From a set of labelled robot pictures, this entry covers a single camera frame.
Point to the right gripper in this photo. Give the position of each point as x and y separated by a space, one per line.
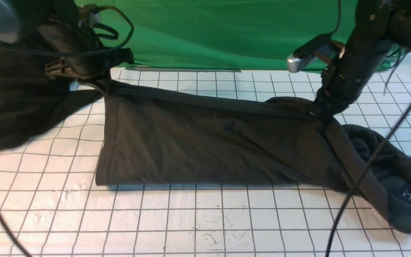
338 91

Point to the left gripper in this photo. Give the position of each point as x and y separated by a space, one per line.
82 54

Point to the gray long-sleeve top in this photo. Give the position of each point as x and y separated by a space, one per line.
156 136

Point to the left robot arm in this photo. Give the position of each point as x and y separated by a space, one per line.
20 17

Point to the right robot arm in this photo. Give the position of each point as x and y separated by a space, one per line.
379 25

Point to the black garment pile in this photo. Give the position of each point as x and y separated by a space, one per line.
31 103

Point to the green backdrop cloth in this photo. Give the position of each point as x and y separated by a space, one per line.
222 34

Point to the white grid table mat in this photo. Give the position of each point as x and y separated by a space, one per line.
50 201

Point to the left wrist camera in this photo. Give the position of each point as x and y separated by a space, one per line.
89 14

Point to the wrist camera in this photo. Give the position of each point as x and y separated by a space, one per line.
321 47
89 14

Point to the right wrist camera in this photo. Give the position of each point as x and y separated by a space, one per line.
321 47

